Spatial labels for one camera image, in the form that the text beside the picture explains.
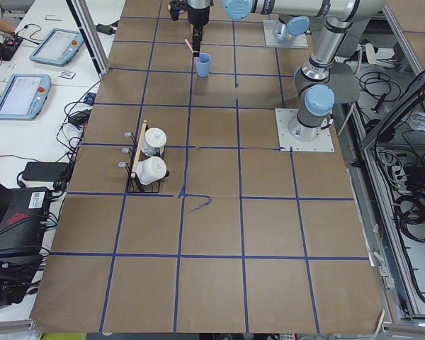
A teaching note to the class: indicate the blue teach pendant near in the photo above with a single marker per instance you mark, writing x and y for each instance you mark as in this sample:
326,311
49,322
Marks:
24,96

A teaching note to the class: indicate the light blue plastic cup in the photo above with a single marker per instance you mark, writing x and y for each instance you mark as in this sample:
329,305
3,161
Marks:
202,63

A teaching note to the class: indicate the white mug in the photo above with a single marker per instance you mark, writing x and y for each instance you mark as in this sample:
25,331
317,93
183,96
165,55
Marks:
154,142
151,170

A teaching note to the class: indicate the blue teach pendant far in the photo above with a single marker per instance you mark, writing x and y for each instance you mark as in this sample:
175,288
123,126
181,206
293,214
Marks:
58,48

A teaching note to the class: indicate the white mug near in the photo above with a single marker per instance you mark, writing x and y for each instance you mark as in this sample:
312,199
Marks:
151,170

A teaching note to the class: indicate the grey office chair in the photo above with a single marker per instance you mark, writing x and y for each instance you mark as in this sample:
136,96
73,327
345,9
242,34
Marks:
342,79

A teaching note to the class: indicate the pink chopstick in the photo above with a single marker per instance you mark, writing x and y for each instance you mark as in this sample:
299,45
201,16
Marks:
190,47

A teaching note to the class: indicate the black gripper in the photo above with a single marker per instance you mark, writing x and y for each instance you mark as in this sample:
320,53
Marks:
197,16

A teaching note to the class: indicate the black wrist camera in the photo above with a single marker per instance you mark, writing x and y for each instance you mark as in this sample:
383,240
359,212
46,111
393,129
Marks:
176,7

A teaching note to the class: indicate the aluminium frame post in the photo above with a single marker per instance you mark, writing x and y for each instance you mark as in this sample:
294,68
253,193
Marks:
85,24

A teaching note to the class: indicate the white mug far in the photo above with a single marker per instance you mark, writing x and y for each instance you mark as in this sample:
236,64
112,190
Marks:
154,142

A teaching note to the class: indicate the black wire mug rack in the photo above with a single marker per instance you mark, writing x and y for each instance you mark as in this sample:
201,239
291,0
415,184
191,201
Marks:
133,183

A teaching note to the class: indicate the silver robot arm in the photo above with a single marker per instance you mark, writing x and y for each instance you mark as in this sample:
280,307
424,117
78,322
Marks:
292,26
316,98

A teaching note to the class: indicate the black computer box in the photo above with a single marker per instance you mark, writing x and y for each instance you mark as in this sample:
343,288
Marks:
22,212

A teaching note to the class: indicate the black power adapter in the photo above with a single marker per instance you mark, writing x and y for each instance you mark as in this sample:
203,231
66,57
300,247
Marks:
44,171

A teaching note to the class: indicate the blue teach pendant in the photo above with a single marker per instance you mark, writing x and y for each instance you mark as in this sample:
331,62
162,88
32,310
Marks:
58,48
24,96

